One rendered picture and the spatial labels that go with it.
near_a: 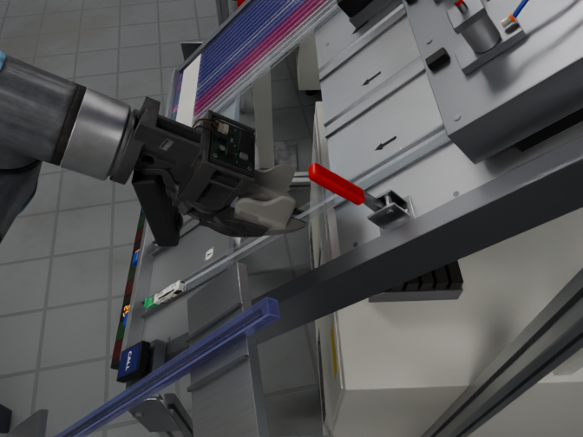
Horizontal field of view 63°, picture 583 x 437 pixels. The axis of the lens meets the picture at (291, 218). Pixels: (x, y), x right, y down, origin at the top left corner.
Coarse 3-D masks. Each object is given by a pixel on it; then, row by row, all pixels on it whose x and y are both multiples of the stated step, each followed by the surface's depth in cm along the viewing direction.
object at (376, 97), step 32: (320, 32) 71; (352, 32) 64; (384, 32) 59; (320, 64) 67; (352, 64) 61; (384, 64) 56; (416, 64) 52; (352, 96) 58; (384, 96) 54; (416, 96) 50; (352, 128) 56; (384, 128) 52; (416, 128) 48; (576, 128) 36; (352, 160) 53; (416, 160) 46; (448, 160) 44; (512, 160) 39; (416, 192) 45; (448, 192) 42; (352, 224) 49
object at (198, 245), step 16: (224, 112) 83; (192, 224) 74; (192, 240) 71; (208, 240) 68; (224, 240) 65; (160, 256) 76; (176, 256) 73; (192, 256) 69; (208, 256) 66; (160, 272) 74; (176, 272) 71; (160, 288) 72; (192, 288) 65; (160, 304) 68; (176, 304) 67; (144, 320) 71; (160, 320) 68; (176, 320) 65; (144, 336) 69; (160, 336) 66; (176, 336) 63
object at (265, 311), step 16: (256, 304) 33; (272, 304) 33; (240, 320) 34; (256, 320) 33; (272, 320) 33; (208, 336) 36; (224, 336) 35; (240, 336) 34; (192, 352) 37; (208, 352) 36; (160, 368) 39; (176, 368) 38; (192, 368) 37; (144, 384) 40; (160, 384) 39; (112, 400) 43; (128, 400) 41; (144, 400) 41; (96, 416) 44; (112, 416) 43; (64, 432) 48; (80, 432) 46
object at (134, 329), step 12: (168, 96) 101; (168, 108) 98; (144, 228) 80; (144, 240) 78; (144, 252) 77; (144, 264) 76; (144, 276) 75; (144, 288) 74; (132, 300) 72; (132, 312) 70; (144, 312) 72; (132, 324) 70; (132, 336) 69
